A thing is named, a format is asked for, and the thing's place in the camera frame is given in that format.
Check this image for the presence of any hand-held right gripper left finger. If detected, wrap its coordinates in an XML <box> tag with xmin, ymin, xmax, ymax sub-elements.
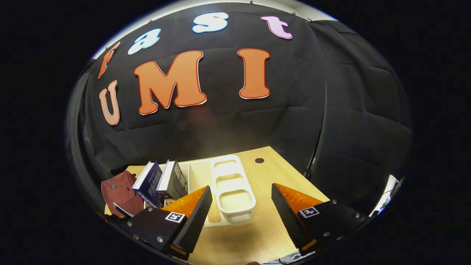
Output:
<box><xmin>118</xmin><ymin>186</ymin><xmax>213</xmax><ymax>262</ymax></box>

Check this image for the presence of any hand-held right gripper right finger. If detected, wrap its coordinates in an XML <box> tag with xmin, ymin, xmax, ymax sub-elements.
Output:
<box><xmin>271</xmin><ymin>183</ymin><xmax>370</xmax><ymax>257</ymax></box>

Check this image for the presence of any black spine portrait book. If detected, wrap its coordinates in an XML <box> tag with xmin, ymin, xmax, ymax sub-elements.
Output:
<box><xmin>156</xmin><ymin>159</ymin><xmax>190</xmax><ymax>201</ymax></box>

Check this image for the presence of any cream plastic bookshelf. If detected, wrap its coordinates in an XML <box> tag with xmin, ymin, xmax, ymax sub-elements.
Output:
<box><xmin>145</xmin><ymin>155</ymin><xmax>257</xmax><ymax>227</ymax></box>

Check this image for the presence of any blue cover book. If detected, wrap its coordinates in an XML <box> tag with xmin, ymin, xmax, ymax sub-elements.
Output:
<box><xmin>132</xmin><ymin>160</ymin><xmax>164</xmax><ymax>209</ymax></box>

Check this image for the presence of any maroon schoolbag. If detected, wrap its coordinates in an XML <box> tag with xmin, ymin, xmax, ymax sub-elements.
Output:
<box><xmin>101</xmin><ymin>170</ymin><xmax>145</xmax><ymax>218</ymax></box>

